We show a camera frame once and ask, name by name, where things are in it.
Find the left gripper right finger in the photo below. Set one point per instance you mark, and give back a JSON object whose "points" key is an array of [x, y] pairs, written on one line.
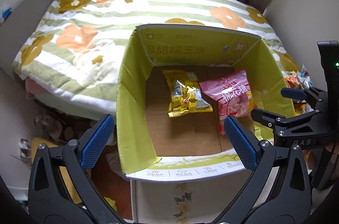
{"points": [[278, 188]]}

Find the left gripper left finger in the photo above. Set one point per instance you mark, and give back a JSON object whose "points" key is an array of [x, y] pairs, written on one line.
{"points": [[60, 189]]}

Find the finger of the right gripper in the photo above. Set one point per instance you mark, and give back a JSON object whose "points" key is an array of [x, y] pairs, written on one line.
{"points": [[300, 94], [316, 120]]}

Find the orange chips bag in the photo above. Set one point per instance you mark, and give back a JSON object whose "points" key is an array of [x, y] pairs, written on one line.
{"points": [[293, 82]]}

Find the blue white snack bag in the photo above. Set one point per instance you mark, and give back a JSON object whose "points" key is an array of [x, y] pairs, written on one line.
{"points": [[304, 78]]}

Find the pink marshmallow bag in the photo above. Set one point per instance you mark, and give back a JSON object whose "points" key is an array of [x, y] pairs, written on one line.
{"points": [[233, 95]]}

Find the yellow snack bag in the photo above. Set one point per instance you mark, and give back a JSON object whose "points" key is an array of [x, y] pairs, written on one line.
{"points": [[186, 95]]}

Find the yellow-green cardboard box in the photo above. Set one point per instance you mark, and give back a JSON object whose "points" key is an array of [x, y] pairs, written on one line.
{"points": [[168, 130]]}

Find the floral striped quilt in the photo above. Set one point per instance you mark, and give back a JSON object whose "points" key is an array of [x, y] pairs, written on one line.
{"points": [[72, 59]]}

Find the grey headboard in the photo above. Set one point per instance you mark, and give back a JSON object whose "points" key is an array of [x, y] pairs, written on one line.
{"points": [[18, 28]]}

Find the tissue pack on headboard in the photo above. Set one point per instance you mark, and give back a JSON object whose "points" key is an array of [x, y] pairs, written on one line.
{"points": [[5, 12]]}

